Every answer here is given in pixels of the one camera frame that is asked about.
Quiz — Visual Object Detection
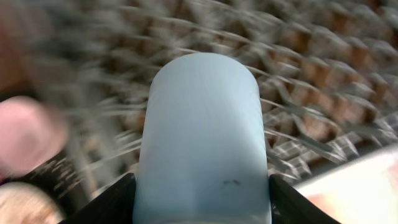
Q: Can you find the light blue cup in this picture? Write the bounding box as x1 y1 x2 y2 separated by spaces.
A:
132 53 272 223

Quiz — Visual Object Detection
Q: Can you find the grey plate with food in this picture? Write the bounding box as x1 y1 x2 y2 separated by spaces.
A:
1 182 65 224

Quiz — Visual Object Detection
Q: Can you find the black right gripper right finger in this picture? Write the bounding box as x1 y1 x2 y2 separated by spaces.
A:
269 174 340 224

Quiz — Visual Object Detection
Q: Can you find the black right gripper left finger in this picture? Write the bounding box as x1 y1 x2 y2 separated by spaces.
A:
60 173 136 224

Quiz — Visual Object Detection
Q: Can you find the round black tray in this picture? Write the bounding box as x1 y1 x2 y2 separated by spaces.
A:
1 151 90 217

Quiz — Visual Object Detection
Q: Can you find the grey dishwasher rack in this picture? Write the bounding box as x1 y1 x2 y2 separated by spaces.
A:
30 0 398 200

